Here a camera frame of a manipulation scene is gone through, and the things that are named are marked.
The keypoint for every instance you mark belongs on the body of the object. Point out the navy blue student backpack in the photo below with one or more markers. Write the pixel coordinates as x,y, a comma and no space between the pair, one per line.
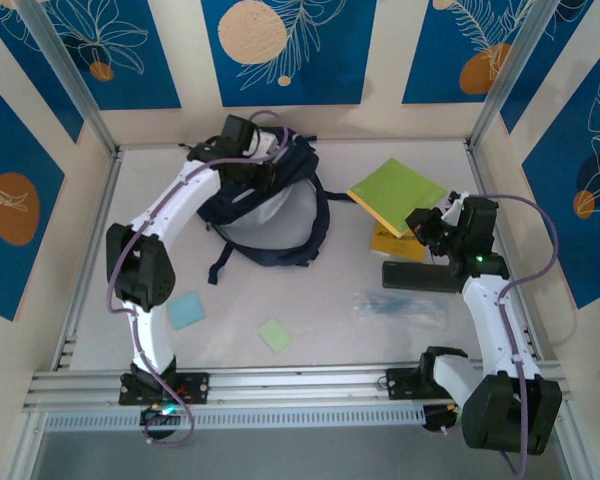
300,165

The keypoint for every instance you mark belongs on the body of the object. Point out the yellow notebook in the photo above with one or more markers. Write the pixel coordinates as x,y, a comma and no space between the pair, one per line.
395,247

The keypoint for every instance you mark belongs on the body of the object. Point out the green notebook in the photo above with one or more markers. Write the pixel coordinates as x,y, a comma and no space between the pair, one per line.
395,192

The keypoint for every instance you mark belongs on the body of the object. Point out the black pencil case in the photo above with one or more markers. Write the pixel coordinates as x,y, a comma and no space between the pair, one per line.
415,277

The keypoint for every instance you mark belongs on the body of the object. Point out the clear bag of pens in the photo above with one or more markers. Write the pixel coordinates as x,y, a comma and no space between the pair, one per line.
395,310

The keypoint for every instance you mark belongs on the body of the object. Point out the green sticky note pad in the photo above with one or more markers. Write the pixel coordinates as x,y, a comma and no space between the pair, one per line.
276,336

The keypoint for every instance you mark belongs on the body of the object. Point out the blue sticky note pad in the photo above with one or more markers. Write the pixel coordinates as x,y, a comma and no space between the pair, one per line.
186,311

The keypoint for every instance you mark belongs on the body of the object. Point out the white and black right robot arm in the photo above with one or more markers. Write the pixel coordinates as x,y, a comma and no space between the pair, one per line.
495,320

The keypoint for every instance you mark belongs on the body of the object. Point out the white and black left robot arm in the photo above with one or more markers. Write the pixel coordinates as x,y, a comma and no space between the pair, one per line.
150,335

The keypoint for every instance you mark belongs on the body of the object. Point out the black right base connector box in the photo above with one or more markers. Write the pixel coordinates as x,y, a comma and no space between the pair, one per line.
437,420

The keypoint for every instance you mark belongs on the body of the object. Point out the black base connector box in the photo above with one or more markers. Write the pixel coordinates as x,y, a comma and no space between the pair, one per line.
157,422
437,420

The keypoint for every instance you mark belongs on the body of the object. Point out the black left base connector box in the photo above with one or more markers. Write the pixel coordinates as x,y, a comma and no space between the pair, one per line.
157,422

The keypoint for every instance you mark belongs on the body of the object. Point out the aluminium side rail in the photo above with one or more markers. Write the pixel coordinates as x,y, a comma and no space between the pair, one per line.
90,260
482,175

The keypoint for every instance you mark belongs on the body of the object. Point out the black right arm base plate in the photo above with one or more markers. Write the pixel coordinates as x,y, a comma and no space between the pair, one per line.
402,382

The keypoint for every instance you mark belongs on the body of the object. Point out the aluminium corner post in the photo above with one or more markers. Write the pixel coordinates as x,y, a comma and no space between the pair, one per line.
510,70
65,65

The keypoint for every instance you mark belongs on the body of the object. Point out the aluminium cross rail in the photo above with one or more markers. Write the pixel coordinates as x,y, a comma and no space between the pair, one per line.
300,382

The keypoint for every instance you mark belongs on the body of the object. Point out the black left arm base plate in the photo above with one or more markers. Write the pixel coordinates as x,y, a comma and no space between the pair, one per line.
197,387

